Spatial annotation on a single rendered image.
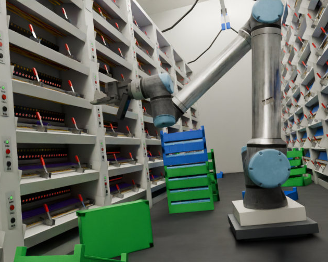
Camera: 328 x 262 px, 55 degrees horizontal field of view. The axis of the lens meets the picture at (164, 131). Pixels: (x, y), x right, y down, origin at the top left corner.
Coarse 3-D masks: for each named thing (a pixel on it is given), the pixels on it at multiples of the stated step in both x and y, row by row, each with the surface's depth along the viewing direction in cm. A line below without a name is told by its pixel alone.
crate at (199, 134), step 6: (162, 132) 213; (180, 132) 211; (186, 132) 210; (192, 132) 210; (198, 132) 209; (204, 132) 209; (162, 138) 212; (168, 138) 212; (174, 138) 211; (180, 138) 211; (186, 138) 210; (192, 138) 210; (198, 138) 217
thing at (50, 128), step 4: (20, 124) 126; (24, 124) 128; (28, 124) 130; (32, 124) 133; (36, 124) 137; (32, 128) 133; (36, 128) 136; (48, 128) 142; (52, 128) 146; (56, 128) 149; (60, 128) 152; (64, 128) 155; (68, 128) 158; (72, 128) 162
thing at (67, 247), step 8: (64, 232) 162; (72, 232) 160; (48, 240) 148; (56, 240) 146; (64, 240) 145; (72, 240) 145; (32, 248) 136; (40, 248) 134; (48, 248) 133; (56, 248) 133; (64, 248) 138; (72, 248) 144
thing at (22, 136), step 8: (16, 120) 114; (24, 120) 144; (32, 120) 149; (16, 128) 114; (80, 128) 172; (88, 128) 173; (96, 128) 172; (16, 136) 114; (24, 136) 119; (32, 136) 123; (40, 136) 127; (48, 136) 132; (56, 136) 137; (64, 136) 143; (72, 136) 149; (80, 136) 156; (88, 136) 163
